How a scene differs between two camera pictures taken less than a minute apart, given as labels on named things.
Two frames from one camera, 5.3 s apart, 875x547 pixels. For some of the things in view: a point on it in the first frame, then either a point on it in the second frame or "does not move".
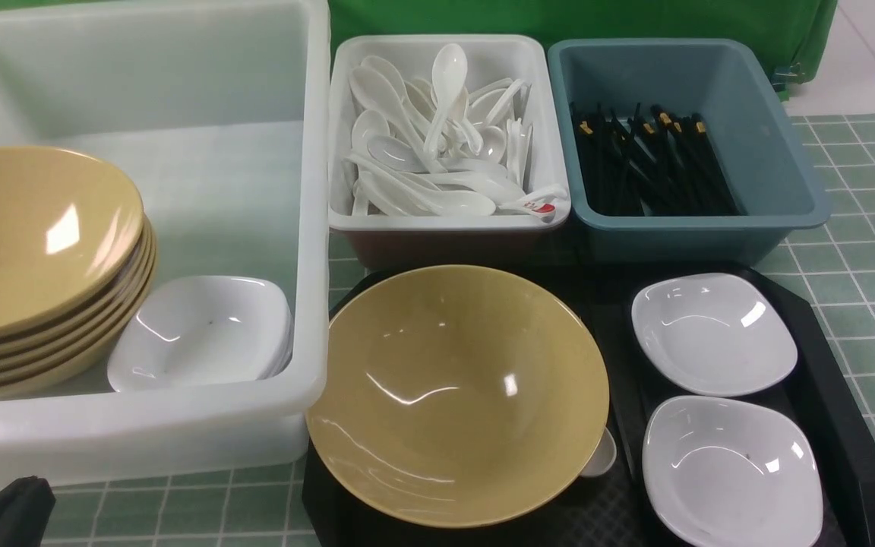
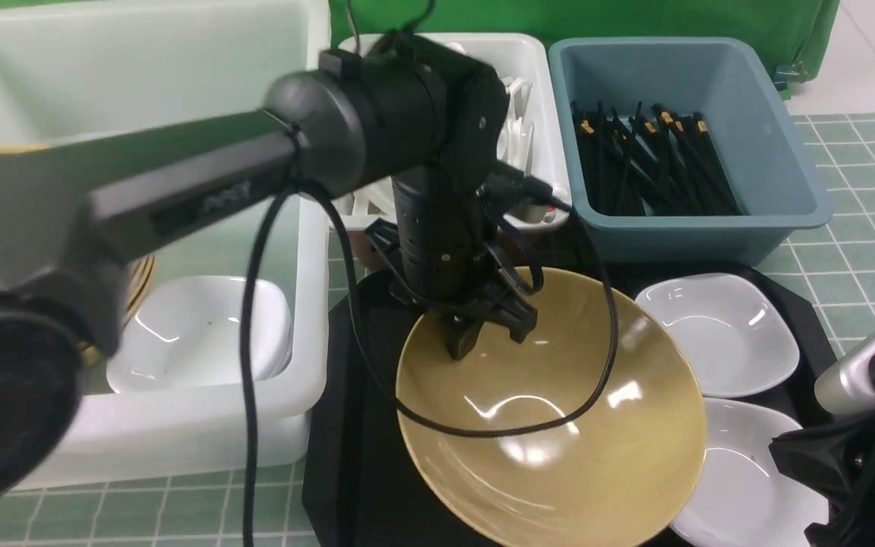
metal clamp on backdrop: [788, 74] does not move
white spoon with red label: [541, 203] -> [553, 215]
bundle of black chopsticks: [653, 165] does not move
